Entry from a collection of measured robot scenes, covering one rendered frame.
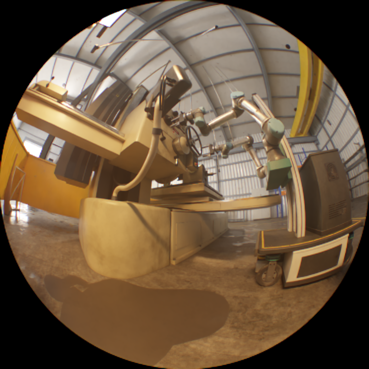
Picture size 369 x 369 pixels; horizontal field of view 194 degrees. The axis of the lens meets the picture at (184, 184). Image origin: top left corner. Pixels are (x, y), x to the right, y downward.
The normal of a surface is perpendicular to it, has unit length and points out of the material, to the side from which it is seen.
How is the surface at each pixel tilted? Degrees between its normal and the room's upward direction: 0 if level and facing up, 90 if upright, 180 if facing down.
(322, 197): 90
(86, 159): 90
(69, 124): 90
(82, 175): 90
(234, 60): 169
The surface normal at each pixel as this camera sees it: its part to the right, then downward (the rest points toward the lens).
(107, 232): 0.36, -0.25
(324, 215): -0.63, -0.23
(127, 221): 0.69, -0.18
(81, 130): 0.85, -0.13
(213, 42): -0.12, 0.90
